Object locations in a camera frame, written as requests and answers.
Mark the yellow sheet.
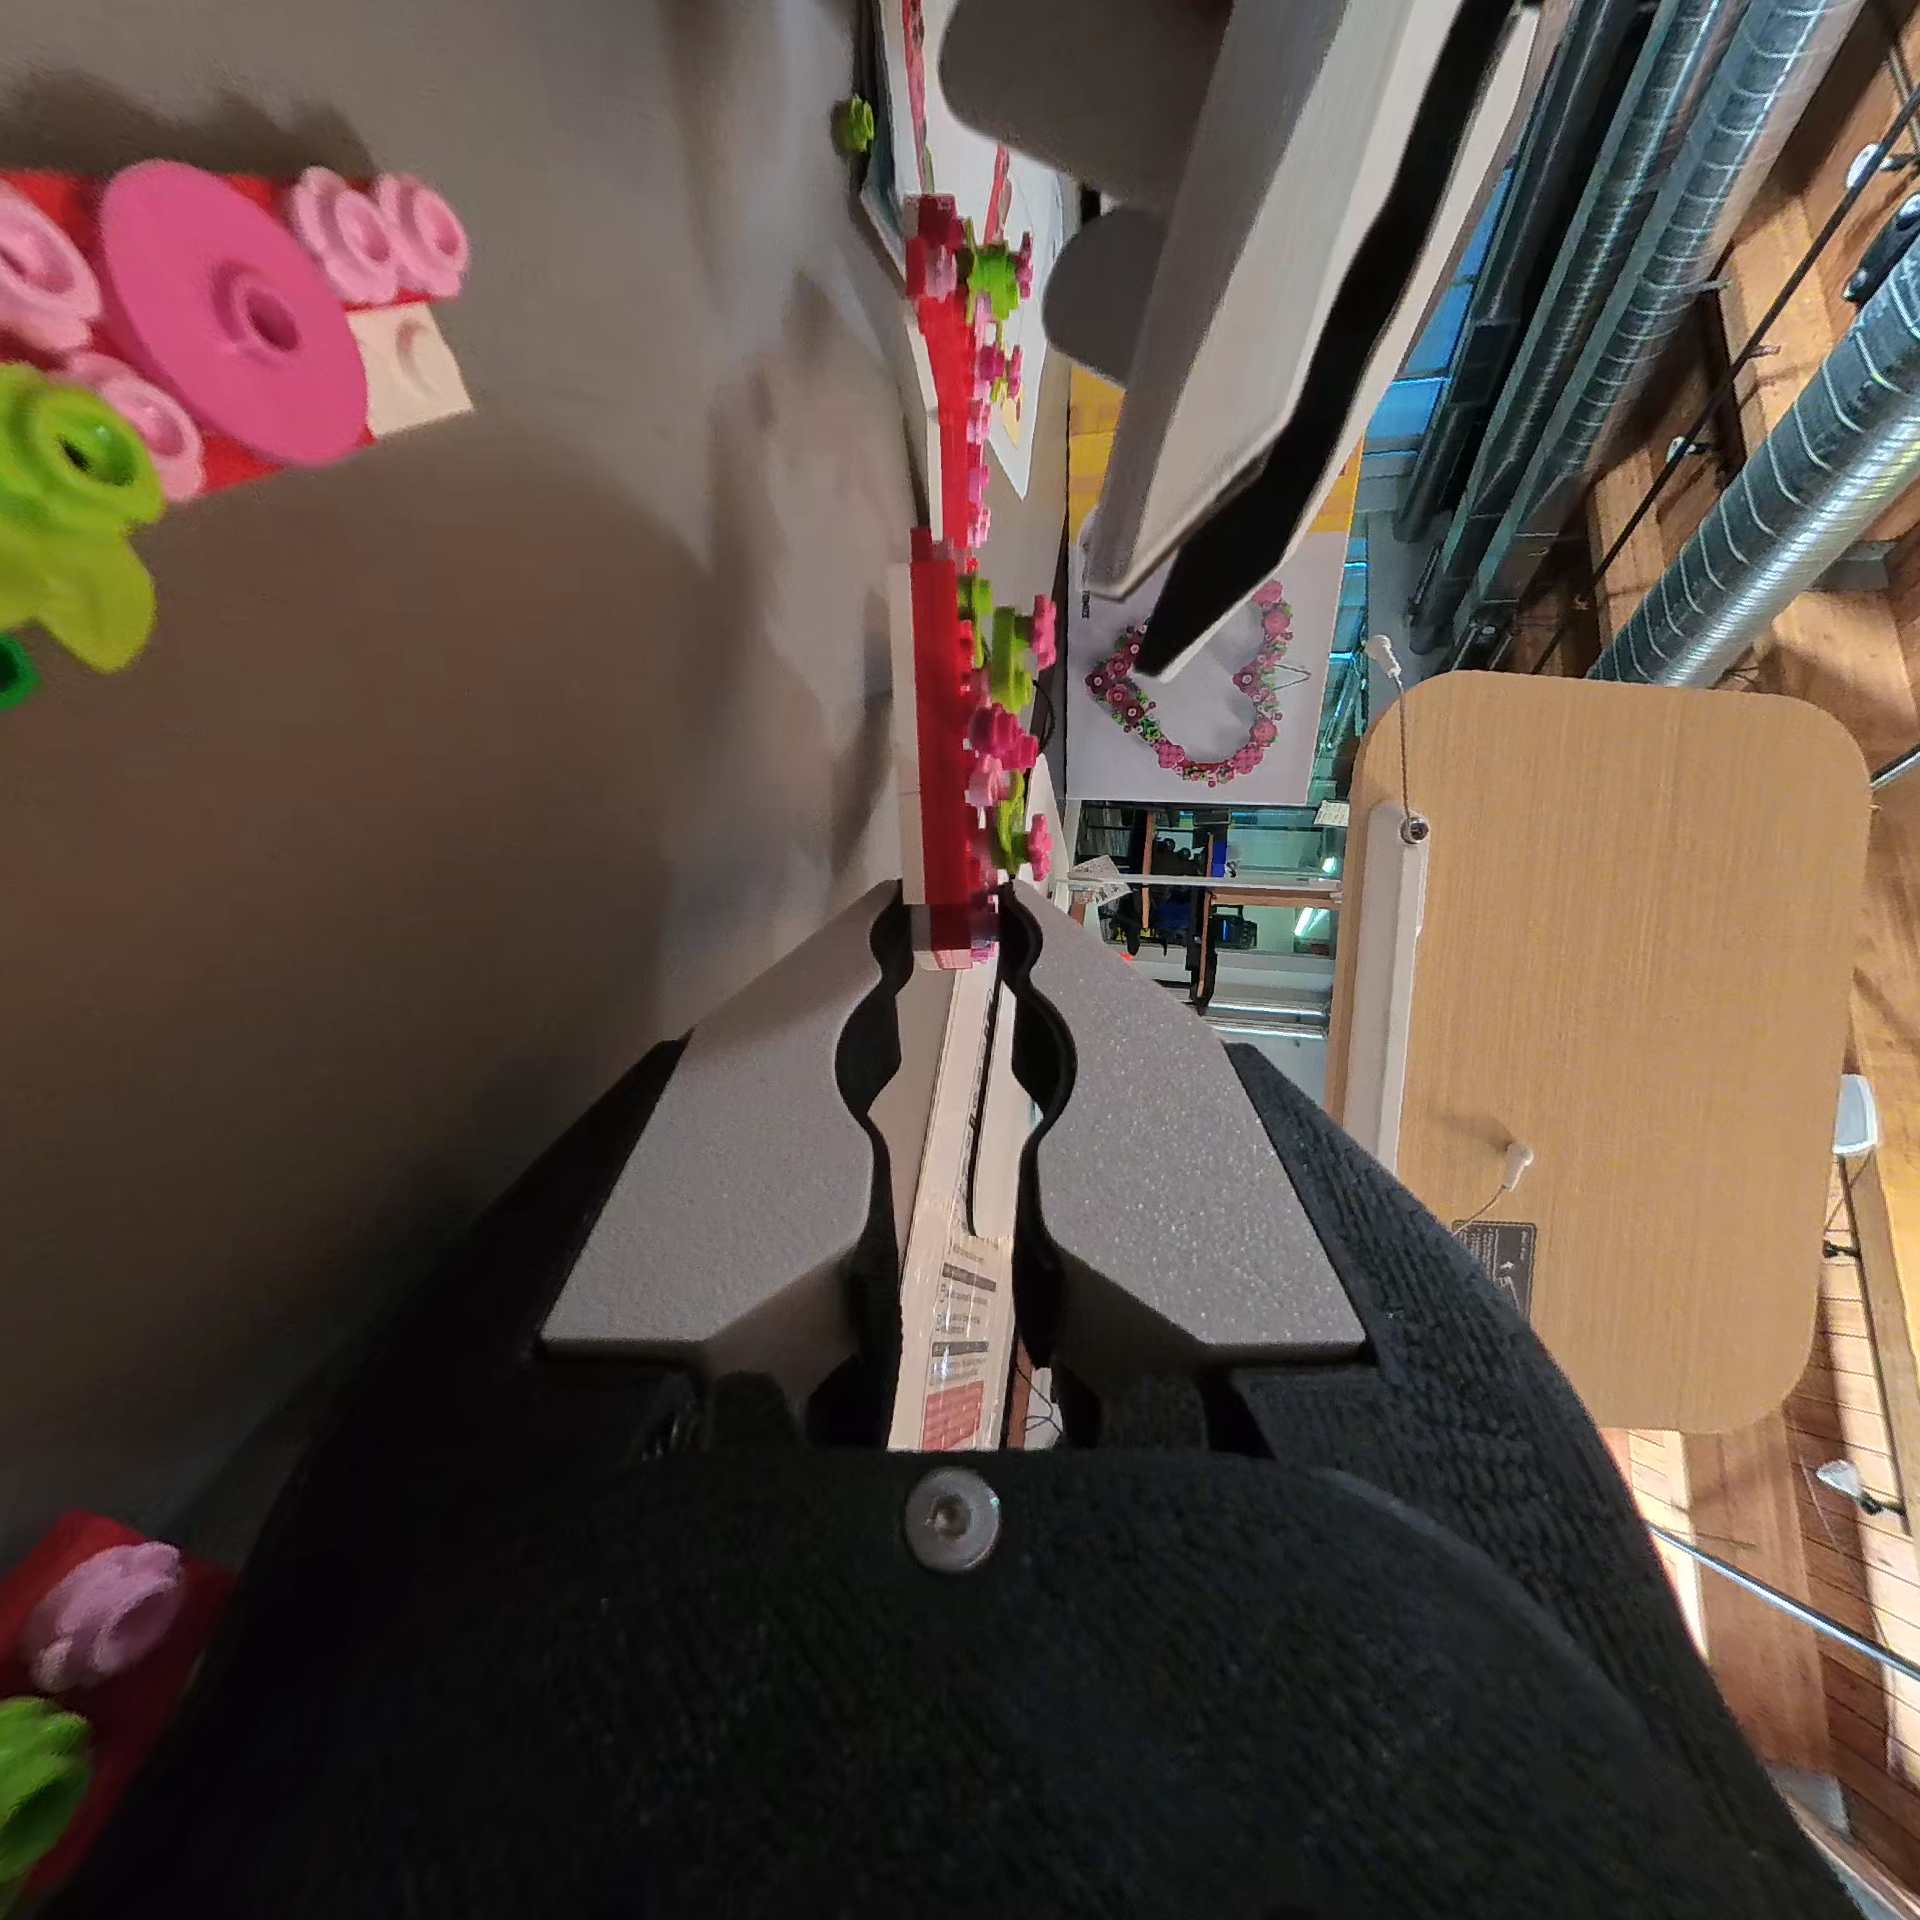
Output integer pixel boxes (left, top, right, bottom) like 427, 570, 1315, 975
1072, 367, 1364, 539

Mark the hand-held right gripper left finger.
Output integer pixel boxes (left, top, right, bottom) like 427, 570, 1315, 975
535, 880, 915, 1410

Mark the short red lego segment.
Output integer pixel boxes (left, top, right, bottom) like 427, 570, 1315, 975
0, 1511, 238, 1914

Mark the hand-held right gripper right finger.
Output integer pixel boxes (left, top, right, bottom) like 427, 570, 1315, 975
995, 880, 1379, 1402

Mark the light wooden table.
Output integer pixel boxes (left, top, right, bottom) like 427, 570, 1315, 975
1329, 669, 1878, 1436

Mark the long red lego flower segment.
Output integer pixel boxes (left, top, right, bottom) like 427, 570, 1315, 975
0, 158, 475, 703

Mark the red lego heart frame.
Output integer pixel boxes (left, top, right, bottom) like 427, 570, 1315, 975
897, 192, 1066, 975

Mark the white cardboard box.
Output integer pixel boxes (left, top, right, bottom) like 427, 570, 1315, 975
890, 966, 1042, 1452

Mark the silver spiral ventilation duct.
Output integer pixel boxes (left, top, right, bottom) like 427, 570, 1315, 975
1588, 277, 1920, 685
1441, 0, 1875, 642

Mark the flower heart picture sheet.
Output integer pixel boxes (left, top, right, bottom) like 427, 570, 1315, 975
1066, 527, 1350, 802

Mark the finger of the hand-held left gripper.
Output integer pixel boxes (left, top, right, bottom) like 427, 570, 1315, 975
942, 0, 1544, 681

